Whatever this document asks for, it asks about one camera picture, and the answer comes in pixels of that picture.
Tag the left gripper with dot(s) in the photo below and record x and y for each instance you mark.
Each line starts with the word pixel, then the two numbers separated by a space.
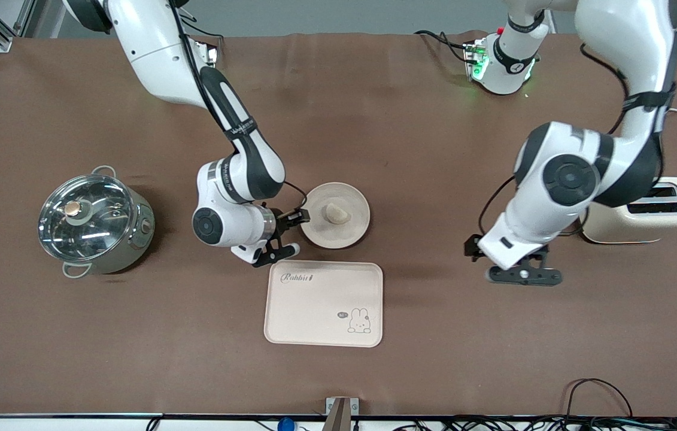
pixel 471 247

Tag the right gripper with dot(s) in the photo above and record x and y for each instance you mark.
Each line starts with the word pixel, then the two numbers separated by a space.
pixel 284 222

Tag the small white bun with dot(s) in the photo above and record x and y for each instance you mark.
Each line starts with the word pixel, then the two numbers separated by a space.
pixel 338 214

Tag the round cream plate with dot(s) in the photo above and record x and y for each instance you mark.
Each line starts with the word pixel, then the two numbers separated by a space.
pixel 344 236

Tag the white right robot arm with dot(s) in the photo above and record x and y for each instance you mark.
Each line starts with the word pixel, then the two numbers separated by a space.
pixel 152 54

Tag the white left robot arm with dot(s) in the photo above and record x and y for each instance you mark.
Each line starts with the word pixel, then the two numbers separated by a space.
pixel 625 36

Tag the cream rabbit print tray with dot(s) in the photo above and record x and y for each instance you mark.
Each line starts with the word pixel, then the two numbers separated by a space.
pixel 314 311

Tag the pale green electric pot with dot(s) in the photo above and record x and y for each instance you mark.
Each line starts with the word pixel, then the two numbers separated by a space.
pixel 134 239

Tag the brown table cover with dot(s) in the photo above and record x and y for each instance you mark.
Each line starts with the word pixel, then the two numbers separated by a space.
pixel 404 120

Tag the cream two-slot toaster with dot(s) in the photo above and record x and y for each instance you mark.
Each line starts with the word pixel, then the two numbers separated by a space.
pixel 673 224

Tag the small blue round object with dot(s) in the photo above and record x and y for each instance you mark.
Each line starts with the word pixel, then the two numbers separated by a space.
pixel 285 425

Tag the glass pot lid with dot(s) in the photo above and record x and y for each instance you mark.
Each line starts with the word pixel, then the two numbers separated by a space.
pixel 87 218

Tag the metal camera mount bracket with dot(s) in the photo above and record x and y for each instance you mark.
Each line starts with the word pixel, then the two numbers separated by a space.
pixel 340 413

